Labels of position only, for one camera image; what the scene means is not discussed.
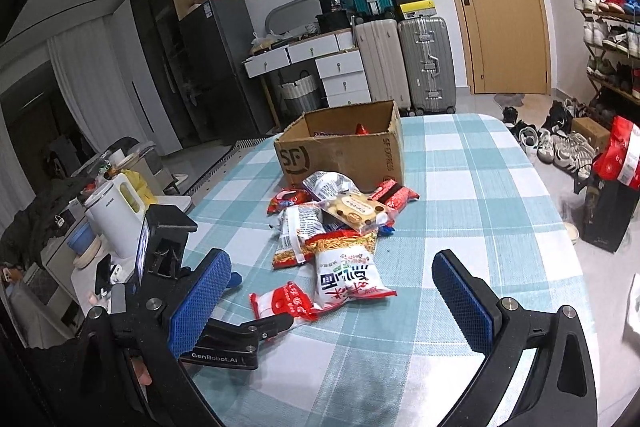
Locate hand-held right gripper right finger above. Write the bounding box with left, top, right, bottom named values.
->
left=433, top=249, right=599, bottom=427

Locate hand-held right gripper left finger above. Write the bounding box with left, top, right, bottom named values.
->
left=80, top=249, right=233, bottom=427

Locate red cookie packet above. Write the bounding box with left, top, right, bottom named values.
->
left=266, top=188, right=313, bottom=214

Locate brown cardboard box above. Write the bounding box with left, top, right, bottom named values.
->
left=273, top=101, right=405, bottom=192

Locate person's left hand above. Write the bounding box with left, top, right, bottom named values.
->
left=131, top=357, right=153, bottom=387

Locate red and white snack packet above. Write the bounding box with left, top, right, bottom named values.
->
left=249, top=282, right=321, bottom=323

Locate white electric kettle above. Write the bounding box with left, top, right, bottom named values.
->
left=84, top=173, right=148, bottom=258

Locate yellow plastic bag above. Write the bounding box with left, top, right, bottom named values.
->
left=117, top=169, right=156, bottom=200

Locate white striped snack packet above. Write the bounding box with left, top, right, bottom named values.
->
left=271, top=203, right=326, bottom=271

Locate blue bowl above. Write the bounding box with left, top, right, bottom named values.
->
left=66, top=224, right=98, bottom=255

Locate blue checked tablecloth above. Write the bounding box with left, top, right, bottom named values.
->
left=165, top=113, right=598, bottom=427

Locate white packet with red print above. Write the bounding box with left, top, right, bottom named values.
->
left=306, top=242, right=398, bottom=310

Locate red and black snack packet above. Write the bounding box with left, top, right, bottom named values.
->
left=372, top=179, right=421, bottom=212

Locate dark jacket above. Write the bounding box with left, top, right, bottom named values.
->
left=0, top=179, right=96, bottom=268

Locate silver snack packet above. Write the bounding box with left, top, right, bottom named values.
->
left=302, top=171, right=357, bottom=202

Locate clear pastry pack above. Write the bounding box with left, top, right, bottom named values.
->
left=318, top=192, right=396, bottom=230

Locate black paper bag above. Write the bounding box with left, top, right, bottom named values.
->
left=575, top=172, right=640, bottom=254

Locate pile of shoes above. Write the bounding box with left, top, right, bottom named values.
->
left=501, top=99, right=598, bottom=180

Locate dark tall cabinet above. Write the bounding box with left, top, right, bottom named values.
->
left=129, top=0, right=211, bottom=155

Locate white curtain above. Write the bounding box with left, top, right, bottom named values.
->
left=47, top=29, right=151, bottom=152

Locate black refrigerator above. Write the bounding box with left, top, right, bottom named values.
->
left=179, top=0, right=273, bottom=145

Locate striped laundry basket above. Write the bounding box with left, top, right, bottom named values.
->
left=277, top=74, right=323, bottom=112

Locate small cardboard box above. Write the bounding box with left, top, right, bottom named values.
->
left=571, top=117, right=612, bottom=152

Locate red gift bag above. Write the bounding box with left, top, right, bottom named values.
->
left=592, top=116, right=640, bottom=192

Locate grey suitcase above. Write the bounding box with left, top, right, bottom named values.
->
left=397, top=16, right=457, bottom=115

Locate white drawer desk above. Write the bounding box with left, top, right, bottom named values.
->
left=243, top=29, right=373, bottom=132

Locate beige suitcase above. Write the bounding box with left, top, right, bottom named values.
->
left=352, top=19, right=413, bottom=115

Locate grey oval board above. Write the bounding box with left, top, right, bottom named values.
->
left=264, top=0, right=326, bottom=38

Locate black storage basket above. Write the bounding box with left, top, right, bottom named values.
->
left=315, top=11, right=356, bottom=34

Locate wooden shoe rack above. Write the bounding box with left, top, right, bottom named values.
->
left=575, top=0, right=640, bottom=108

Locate wooden door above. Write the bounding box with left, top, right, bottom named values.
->
left=422, top=0, right=553, bottom=95

